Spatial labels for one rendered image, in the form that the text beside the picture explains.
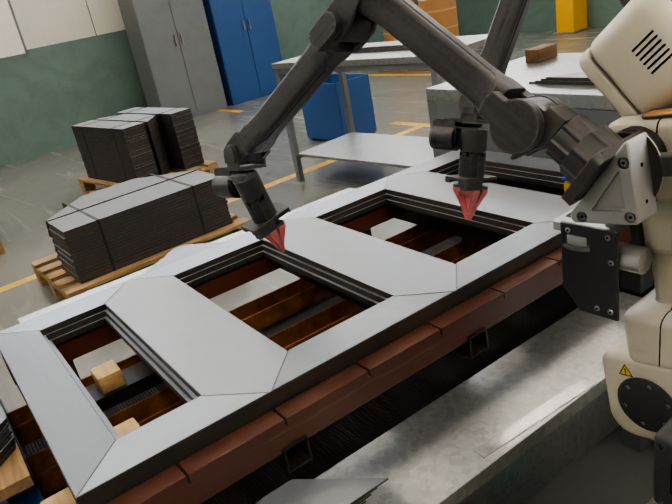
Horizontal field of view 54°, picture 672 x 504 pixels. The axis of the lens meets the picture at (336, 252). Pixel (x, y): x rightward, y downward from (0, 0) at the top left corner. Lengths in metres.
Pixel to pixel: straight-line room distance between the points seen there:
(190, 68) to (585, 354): 8.56
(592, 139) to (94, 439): 0.89
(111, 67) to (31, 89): 1.11
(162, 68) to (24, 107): 1.82
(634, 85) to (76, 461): 1.01
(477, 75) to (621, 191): 0.27
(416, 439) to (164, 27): 8.56
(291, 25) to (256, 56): 1.36
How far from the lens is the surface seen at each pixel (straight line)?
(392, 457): 1.23
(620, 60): 1.05
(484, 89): 1.01
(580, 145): 0.94
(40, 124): 9.56
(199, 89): 9.66
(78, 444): 1.19
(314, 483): 1.15
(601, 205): 0.96
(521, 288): 1.44
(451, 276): 1.41
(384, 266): 1.50
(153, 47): 9.39
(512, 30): 1.45
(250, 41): 10.10
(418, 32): 1.08
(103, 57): 9.81
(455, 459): 1.21
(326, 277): 1.55
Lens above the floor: 1.48
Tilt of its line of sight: 23 degrees down
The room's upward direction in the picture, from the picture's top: 11 degrees counter-clockwise
